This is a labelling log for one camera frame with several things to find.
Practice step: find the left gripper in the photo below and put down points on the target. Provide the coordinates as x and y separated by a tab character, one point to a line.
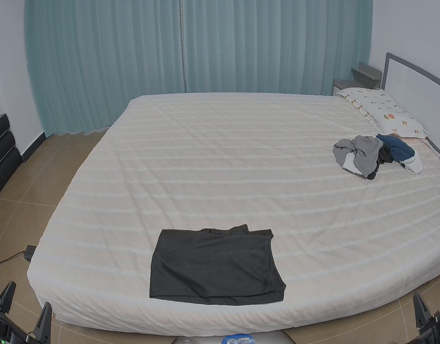
8	331

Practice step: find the black garment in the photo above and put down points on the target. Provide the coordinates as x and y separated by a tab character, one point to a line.
212	267

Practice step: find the pile of clothes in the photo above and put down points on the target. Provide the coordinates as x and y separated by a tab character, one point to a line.
363	152

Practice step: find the bed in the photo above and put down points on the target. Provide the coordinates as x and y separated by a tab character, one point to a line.
223	163

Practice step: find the black power adapter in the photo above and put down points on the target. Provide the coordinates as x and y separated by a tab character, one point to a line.
29	251

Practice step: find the black chest of drawers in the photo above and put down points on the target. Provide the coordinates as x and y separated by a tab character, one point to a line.
1	149

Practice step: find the white printed pillow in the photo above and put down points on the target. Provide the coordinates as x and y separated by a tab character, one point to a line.
385	111

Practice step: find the grey bedside table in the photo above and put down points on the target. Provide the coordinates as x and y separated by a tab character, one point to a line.
363	75

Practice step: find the blue-green curtain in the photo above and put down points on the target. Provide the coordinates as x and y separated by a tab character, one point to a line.
105	48
277	30

